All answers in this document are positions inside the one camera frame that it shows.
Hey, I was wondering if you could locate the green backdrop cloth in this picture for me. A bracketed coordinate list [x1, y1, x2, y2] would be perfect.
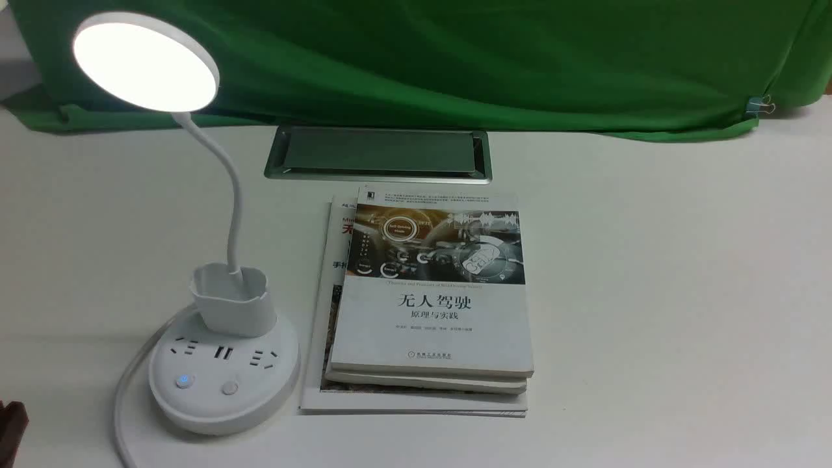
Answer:
[2, 1, 831, 142]

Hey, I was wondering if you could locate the top white self-driving book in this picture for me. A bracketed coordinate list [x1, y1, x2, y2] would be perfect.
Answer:
[330, 185, 534, 379]

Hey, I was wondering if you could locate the middle white book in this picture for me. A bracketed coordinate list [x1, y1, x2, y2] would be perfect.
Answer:
[324, 286, 528, 395]

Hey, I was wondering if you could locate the dark brown object at edge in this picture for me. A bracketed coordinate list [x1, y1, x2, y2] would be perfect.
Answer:
[0, 402, 29, 467]

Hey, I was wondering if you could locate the bottom thin magazine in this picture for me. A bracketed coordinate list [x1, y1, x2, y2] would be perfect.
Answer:
[300, 196, 528, 418]

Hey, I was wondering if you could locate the white lamp power cable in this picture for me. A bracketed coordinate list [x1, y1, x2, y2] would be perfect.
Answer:
[113, 305, 198, 468]

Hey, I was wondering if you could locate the white desk lamp socket base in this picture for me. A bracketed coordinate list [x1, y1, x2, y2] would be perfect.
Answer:
[72, 11, 300, 441]

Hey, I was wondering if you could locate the blue binder clip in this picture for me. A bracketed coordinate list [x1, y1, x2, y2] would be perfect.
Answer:
[745, 94, 777, 118]

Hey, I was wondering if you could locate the silver desk cable grommet cover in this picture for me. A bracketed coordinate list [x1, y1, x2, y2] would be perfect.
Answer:
[264, 125, 493, 185]

